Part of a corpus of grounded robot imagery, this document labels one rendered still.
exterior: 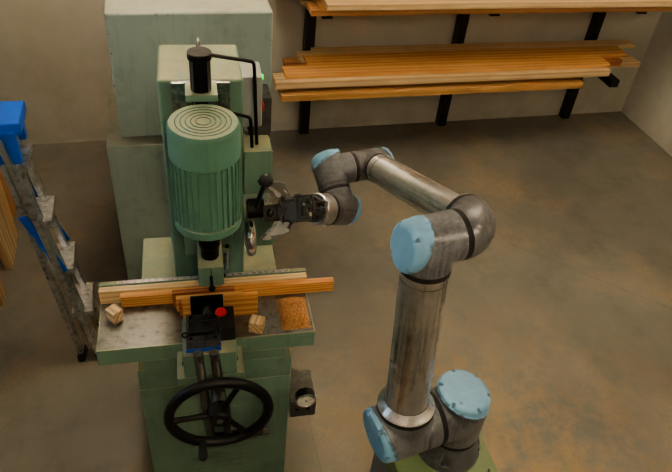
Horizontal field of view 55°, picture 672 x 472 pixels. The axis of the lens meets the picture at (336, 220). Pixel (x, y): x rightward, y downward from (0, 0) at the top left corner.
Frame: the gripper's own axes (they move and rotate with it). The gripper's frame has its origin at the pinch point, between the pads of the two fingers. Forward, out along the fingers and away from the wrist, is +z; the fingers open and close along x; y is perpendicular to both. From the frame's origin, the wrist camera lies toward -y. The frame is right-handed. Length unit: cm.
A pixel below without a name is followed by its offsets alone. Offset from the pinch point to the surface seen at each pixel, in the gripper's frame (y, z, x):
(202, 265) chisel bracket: -24.3, -1.8, 13.3
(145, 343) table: -37, 9, 34
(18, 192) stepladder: -106, 9, -15
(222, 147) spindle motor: 3.2, 13.2, -14.2
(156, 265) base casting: -65, -16, 13
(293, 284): -15.6, -28.9, 20.9
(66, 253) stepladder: -128, -20, 6
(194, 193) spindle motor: -8.2, 12.9, -4.6
